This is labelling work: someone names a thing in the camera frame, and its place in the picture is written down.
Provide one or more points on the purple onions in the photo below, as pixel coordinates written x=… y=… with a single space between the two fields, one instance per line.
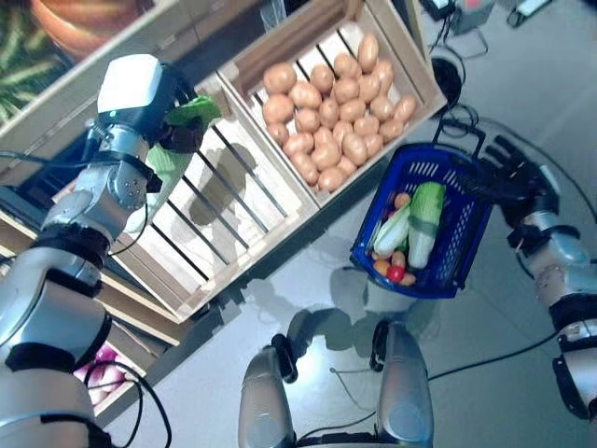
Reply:
x=105 y=379

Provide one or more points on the black power adapter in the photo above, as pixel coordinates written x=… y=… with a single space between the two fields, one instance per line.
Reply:
x=438 y=5

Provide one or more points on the wooden display shelf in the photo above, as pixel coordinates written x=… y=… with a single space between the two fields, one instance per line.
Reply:
x=140 y=312

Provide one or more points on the large wooden crate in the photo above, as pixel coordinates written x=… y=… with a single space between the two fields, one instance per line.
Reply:
x=60 y=93

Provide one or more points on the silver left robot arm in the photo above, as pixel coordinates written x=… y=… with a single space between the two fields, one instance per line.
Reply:
x=46 y=317

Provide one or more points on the purple white turnip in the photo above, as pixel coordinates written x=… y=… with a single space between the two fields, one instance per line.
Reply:
x=107 y=356

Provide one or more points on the blue plastic shopping basket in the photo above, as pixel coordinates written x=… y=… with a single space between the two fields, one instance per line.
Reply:
x=462 y=233

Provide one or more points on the white desk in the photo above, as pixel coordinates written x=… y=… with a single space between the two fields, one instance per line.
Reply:
x=531 y=7

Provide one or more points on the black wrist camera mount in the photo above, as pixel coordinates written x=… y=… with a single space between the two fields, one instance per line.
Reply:
x=154 y=182

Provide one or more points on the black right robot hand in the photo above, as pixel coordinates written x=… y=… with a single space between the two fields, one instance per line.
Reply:
x=531 y=186

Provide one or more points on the grey box with red top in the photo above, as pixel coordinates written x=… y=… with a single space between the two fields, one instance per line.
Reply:
x=476 y=14

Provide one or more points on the black robot waist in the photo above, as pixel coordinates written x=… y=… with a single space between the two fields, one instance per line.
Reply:
x=336 y=441

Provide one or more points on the slatted wooden crate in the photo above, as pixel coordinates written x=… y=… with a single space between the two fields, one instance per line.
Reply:
x=298 y=46
x=119 y=402
x=245 y=186

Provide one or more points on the silver right robot leg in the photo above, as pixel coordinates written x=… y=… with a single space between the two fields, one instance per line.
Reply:
x=403 y=387

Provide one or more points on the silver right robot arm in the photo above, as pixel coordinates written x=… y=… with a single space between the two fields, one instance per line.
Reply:
x=564 y=270

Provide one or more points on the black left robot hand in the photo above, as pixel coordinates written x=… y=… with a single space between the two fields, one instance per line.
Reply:
x=130 y=88

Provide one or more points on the small orange pumpkin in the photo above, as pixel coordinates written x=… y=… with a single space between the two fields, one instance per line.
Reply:
x=84 y=23

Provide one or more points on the large napa cabbage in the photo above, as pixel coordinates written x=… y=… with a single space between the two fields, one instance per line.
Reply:
x=426 y=210
x=172 y=161

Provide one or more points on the green striped pumpkin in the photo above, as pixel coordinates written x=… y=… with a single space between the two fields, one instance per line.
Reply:
x=23 y=70

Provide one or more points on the small red tomato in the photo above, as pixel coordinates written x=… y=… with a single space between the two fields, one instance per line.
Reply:
x=396 y=273

